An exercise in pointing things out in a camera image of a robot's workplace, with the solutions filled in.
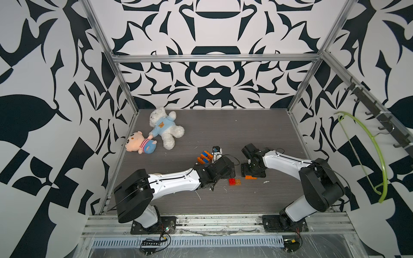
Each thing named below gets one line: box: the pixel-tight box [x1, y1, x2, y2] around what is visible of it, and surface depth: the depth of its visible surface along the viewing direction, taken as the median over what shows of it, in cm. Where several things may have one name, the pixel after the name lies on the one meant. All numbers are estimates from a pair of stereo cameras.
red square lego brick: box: [228, 177, 237, 186], surface depth 87 cm
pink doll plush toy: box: [124, 130, 158, 155], surface depth 95 cm
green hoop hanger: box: [333, 111, 389, 204], surface depth 65 cm
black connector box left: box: [141, 240, 161, 246], surface depth 74 cm
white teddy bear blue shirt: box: [148, 106, 185, 150], surface depth 103 cm
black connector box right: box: [283, 238, 301, 253], surface depth 73 cm
